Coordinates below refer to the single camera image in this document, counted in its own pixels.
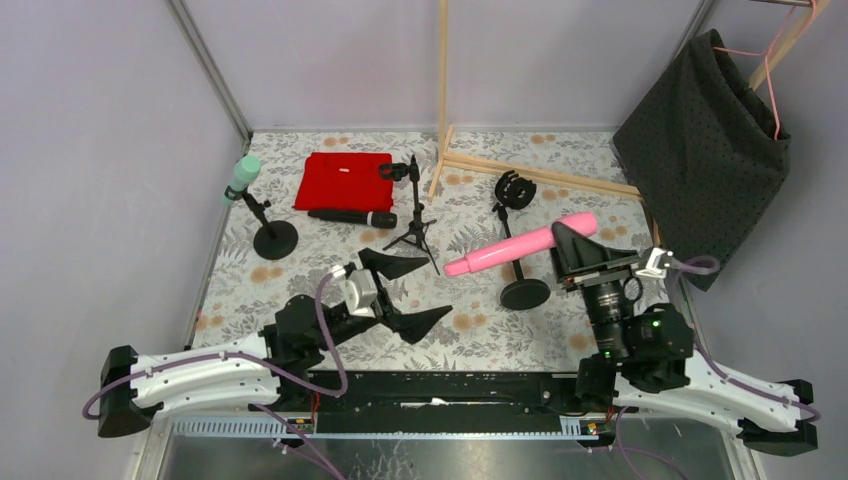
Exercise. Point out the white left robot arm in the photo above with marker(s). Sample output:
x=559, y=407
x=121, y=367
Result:
x=295, y=355

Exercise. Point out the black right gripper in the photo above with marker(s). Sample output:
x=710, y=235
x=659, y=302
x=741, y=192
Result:
x=597, y=270

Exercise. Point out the dark dotted hanging garment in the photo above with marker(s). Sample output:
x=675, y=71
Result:
x=704, y=151

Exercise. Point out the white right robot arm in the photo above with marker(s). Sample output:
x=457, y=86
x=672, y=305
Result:
x=651, y=360

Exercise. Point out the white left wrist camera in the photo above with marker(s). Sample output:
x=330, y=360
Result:
x=359, y=290

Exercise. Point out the floral table mat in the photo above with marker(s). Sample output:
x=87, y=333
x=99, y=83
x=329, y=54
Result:
x=245, y=291

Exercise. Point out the red folded cloth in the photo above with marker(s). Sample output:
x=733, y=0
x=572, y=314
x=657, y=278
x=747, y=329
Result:
x=345, y=181

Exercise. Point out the black tripod mic stand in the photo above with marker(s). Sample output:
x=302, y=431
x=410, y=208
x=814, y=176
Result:
x=417, y=228

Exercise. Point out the pink clothes hanger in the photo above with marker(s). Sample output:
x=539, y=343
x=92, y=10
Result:
x=800, y=16

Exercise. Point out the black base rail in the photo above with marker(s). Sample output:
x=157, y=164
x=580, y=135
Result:
x=427, y=402

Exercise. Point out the round-base mic stand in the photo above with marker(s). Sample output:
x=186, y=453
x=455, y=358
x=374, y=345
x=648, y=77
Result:
x=513, y=192
x=274, y=240

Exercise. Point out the pink microphone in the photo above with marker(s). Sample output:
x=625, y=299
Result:
x=518, y=247

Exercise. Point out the mint green microphone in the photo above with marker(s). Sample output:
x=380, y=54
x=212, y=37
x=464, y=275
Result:
x=246, y=170

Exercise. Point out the black microphone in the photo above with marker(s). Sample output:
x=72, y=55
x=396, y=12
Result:
x=375, y=219

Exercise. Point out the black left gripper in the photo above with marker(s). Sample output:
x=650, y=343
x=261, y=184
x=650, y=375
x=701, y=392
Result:
x=385, y=297

